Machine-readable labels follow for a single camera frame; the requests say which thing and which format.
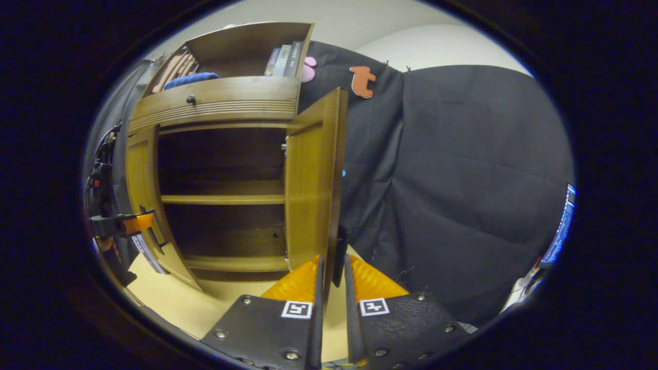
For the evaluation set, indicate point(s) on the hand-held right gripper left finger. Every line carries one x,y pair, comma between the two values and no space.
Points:
317,318

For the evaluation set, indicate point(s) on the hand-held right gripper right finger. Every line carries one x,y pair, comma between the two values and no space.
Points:
351,329

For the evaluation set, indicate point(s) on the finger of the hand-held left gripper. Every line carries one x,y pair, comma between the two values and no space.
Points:
107,245
110,226

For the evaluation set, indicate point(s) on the wooden cabinet door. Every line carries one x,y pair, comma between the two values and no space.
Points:
308,190
141,180

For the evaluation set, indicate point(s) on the wooden double-door shoe cabinet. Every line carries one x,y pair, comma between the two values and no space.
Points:
247,41

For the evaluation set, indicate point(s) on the wooden cabinet drawer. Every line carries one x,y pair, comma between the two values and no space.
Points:
241,92

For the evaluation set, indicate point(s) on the white book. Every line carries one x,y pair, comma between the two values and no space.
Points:
146,254

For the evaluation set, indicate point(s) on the wooden inner shelf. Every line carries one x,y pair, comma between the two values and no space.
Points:
221,198

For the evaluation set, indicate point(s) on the blue folded towel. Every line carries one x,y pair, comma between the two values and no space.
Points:
193,79

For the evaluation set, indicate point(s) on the white object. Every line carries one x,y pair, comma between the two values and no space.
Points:
524,290

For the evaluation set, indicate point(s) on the black backdrop cloth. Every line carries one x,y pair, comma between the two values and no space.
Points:
462,180

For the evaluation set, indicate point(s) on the book with picture cover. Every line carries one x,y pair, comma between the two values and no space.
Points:
271,64

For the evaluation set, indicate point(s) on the grey spine book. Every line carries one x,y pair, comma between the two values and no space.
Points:
282,61

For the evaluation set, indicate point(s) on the blue printed panel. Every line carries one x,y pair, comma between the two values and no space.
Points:
563,226

